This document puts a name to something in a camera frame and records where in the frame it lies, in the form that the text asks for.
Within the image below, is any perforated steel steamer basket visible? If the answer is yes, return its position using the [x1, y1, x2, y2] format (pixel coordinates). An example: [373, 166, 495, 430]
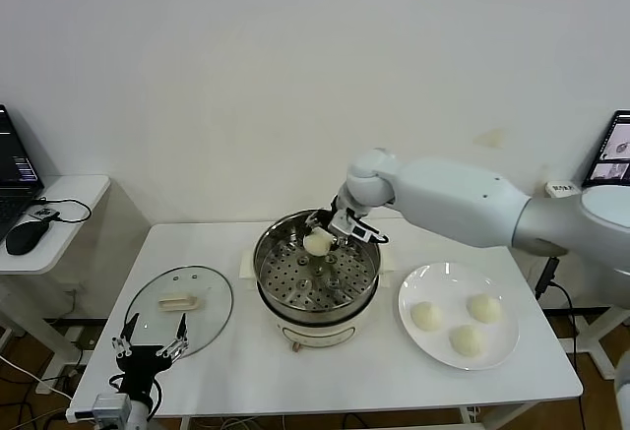
[253, 210, 383, 316]

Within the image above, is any black computer mouse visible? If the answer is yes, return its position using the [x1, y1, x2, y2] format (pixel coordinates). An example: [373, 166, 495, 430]
[4, 219, 53, 257]

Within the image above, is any white steamed baozi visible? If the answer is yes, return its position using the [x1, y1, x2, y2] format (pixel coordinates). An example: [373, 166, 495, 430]
[409, 300, 444, 333]
[449, 324, 486, 357]
[466, 294, 504, 325]
[302, 230, 334, 258]

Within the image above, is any white side table with mouse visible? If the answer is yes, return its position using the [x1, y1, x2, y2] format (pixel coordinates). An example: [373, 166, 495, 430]
[0, 175, 112, 367]

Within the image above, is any cream electric cooker pot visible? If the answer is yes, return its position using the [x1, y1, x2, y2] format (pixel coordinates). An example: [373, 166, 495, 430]
[238, 245, 397, 353]

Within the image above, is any grey laptop with bright windows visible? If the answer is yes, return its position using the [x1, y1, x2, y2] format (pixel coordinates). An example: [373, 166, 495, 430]
[583, 109, 630, 190]

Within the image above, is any glass lid with cream handle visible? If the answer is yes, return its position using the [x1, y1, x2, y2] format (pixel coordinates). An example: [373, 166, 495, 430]
[124, 266, 235, 362]

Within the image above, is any black laptop with dark screen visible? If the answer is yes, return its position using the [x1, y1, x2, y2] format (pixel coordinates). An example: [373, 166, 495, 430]
[0, 103, 46, 244]

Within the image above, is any black floor foot bar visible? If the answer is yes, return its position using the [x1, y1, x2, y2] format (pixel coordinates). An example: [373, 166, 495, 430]
[43, 318, 109, 329]

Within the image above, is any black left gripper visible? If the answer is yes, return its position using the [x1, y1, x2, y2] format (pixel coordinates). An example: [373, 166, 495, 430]
[111, 312, 191, 404]

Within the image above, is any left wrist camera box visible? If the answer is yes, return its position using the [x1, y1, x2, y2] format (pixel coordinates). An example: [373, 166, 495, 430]
[66, 393, 132, 424]

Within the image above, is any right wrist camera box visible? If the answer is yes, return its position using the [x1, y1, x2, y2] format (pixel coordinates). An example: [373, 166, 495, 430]
[328, 211, 390, 247]

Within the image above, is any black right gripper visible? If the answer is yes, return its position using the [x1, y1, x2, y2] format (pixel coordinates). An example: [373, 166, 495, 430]
[303, 196, 350, 250]

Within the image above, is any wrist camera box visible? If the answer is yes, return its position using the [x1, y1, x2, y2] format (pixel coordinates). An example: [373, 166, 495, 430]
[66, 393, 132, 424]
[328, 211, 390, 247]

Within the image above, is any black usb cable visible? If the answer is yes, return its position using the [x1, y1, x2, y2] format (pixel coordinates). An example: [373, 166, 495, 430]
[29, 197, 94, 227]

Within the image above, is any black adapter cable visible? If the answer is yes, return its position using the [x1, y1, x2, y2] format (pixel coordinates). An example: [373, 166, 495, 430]
[534, 255, 578, 357]

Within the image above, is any white round plate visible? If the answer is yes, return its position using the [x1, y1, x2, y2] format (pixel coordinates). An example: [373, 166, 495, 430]
[397, 262, 521, 371]

